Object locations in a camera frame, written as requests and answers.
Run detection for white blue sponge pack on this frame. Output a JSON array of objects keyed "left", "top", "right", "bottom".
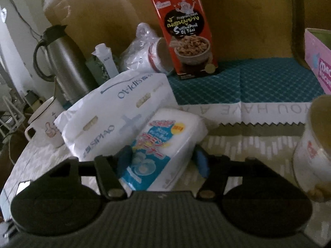
[{"left": 121, "top": 108, "right": 208, "bottom": 191}]

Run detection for white tissue pack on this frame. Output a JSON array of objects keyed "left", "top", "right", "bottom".
[{"left": 54, "top": 70, "right": 178, "bottom": 161}]

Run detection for white enamel mug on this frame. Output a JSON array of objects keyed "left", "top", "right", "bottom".
[{"left": 24, "top": 96, "right": 65, "bottom": 148}]

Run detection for teal quilted mat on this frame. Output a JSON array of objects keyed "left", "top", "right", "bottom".
[{"left": 169, "top": 58, "right": 324, "bottom": 125}]

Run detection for steel thermos jug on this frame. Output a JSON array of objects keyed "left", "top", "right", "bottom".
[{"left": 33, "top": 25, "right": 98, "bottom": 105}]

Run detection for white round snack can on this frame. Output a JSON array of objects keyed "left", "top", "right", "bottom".
[{"left": 293, "top": 95, "right": 330, "bottom": 202}]

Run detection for small white tube box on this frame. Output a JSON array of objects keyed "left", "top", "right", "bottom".
[{"left": 92, "top": 43, "right": 119, "bottom": 78}]

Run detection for paper cups in bag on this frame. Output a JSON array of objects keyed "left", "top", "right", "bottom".
[{"left": 120, "top": 23, "right": 174, "bottom": 75}]

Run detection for brown cardboard sheet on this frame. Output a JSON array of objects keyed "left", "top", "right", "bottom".
[{"left": 42, "top": 0, "right": 293, "bottom": 60}]

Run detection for pink macaron tin box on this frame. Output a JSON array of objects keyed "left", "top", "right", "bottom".
[{"left": 304, "top": 28, "right": 331, "bottom": 95}]

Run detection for red snack box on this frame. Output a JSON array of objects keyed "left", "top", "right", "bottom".
[{"left": 152, "top": 0, "right": 218, "bottom": 80}]

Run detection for brown chair back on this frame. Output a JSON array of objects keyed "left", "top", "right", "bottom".
[{"left": 291, "top": 0, "right": 330, "bottom": 69}]

